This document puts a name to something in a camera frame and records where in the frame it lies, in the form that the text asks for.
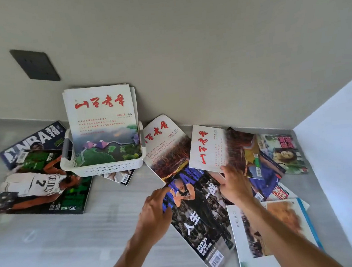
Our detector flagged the person's left hand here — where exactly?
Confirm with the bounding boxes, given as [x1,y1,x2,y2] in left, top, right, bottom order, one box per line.
[131,186,178,249]

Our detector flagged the person's right hand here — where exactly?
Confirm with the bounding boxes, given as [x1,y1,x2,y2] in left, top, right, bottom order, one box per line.
[217,161,263,211]

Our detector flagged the white magazine with yellow field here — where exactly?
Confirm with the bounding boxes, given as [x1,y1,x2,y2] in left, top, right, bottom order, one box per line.
[185,118,265,187]

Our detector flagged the black and blue basketball magazine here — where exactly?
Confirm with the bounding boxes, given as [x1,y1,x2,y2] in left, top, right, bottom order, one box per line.
[159,163,240,267]

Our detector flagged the person's left forearm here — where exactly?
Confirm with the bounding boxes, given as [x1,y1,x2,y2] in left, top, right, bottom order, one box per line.
[90,236,161,267]

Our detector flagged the person's right forearm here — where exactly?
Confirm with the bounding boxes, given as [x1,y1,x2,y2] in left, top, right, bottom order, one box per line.
[235,192,345,267]

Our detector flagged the blue cover magazine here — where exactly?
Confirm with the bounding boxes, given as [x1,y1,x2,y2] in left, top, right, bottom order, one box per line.
[246,148,289,200]

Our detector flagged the white magazine with reddish field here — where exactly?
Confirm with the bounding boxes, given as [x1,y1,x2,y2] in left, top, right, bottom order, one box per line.
[139,112,196,185]

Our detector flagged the magazine with barcode corner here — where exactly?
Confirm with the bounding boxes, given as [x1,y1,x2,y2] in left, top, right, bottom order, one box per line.
[98,168,137,188]

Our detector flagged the red and white magazine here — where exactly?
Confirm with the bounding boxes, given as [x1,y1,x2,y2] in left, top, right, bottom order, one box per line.
[253,180,298,204]

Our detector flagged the magazine with face cover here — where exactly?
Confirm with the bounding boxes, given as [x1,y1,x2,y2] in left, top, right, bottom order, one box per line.
[256,129,310,179]

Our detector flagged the white perforated plastic basket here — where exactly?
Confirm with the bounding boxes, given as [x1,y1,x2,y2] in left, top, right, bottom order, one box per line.
[57,120,148,180]

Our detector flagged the large white blue-spined magazine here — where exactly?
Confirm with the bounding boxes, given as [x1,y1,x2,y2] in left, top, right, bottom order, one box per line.
[226,195,327,267]

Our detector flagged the white magazine with green landscape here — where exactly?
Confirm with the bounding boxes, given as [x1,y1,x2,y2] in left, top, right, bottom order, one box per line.
[62,82,144,168]

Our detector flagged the white magazines behind landscape magazine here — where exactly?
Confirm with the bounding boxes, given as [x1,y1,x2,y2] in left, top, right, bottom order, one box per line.
[71,82,140,139]

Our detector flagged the green basketball magazine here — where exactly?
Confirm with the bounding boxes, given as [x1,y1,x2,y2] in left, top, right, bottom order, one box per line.
[0,144,97,222]

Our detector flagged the dark blue basketball magazine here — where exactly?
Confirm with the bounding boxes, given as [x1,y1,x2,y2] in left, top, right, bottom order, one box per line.
[0,120,71,172]

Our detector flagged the dark wall switch plate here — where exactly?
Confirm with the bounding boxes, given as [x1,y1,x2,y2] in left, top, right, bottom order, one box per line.
[9,45,61,86]

